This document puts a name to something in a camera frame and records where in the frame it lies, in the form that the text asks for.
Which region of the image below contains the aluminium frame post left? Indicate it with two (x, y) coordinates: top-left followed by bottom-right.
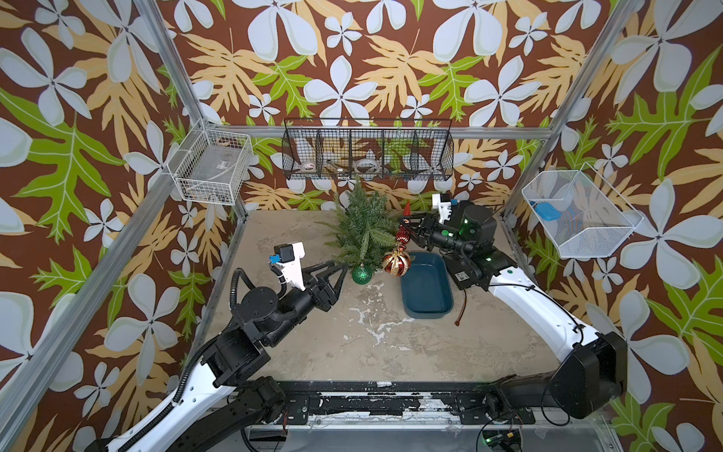
(135, 1), (248, 224)

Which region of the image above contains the blue object in basket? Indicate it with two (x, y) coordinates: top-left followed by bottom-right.
(533, 203), (562, 221)

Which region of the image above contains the aluminium frame post right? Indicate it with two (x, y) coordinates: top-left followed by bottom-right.
(501, 0), (644, 218)

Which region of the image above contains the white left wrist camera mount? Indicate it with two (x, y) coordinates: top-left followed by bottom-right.
(268, 242), (305, 291)

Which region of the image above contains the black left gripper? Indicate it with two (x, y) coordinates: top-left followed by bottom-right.
(262, 258), (341, 348)

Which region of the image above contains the white wire basket right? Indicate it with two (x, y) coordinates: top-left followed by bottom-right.
(522, 164), (644, 260)

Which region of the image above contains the small green christmas tree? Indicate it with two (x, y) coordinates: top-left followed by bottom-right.
(322, 183), (398, 273)

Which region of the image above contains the black power adapter with label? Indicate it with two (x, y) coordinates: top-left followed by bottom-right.
(444, 253), (483, 290)

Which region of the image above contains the green glitter ball ornament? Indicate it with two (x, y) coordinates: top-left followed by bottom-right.
(351, 264), (374, 286)

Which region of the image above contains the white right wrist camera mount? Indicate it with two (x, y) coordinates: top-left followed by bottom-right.
(432, 193), (459, 224)

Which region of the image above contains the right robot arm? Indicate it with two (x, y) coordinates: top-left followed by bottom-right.
(399, 195), (628, 419)

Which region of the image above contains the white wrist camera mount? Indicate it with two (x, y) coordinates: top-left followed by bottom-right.
(268, 242), (305, 291)
(432, 193), (459, 224)

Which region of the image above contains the teal plastic bin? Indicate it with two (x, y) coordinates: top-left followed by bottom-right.
(401, 252), (454, 319)

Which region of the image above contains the white wire basket left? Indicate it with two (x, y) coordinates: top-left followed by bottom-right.
(169, 121), (254, 206)

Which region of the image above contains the black wire basket shelf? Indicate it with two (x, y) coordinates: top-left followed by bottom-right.
(281, 118), (455, 182)

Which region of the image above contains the red gold striped ball ornament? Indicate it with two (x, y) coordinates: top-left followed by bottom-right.
(381, 250), (412, 277)

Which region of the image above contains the aluminium frame post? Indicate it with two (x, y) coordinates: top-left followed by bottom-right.
(135, 1), (248, 224)
(501, 0), (644, 218)

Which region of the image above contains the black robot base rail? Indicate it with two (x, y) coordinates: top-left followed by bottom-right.
(259, 377), (572, 427)

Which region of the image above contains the white wire basket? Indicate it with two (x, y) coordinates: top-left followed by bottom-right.
(522, 164), (644, 260)
(169, 121), (254, 206)

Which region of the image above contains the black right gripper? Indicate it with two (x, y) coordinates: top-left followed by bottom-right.
(399, 215), (477, 262)

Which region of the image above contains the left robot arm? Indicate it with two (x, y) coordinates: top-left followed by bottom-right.
(86, 261), (348, 451)

